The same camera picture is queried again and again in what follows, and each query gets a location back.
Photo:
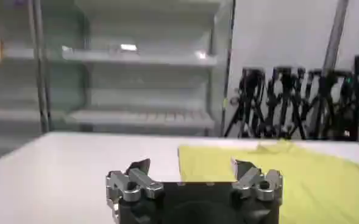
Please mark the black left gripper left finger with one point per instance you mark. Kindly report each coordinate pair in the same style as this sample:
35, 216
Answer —
136, 179

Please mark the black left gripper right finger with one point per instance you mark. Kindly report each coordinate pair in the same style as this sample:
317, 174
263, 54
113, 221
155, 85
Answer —
255, 179

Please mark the yellow shirt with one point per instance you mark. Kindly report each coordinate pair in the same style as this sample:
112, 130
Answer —
304, 182

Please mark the black tripod rack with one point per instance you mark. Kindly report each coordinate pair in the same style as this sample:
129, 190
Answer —
298, 102

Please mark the white empty shelf unit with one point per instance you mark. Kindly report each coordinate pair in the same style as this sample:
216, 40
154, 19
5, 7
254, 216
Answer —
142, 70

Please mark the grey metal pole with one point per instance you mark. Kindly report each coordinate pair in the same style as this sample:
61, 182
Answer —
334, 35

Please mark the dark vertical post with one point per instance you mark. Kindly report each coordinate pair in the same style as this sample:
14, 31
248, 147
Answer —
40, 65

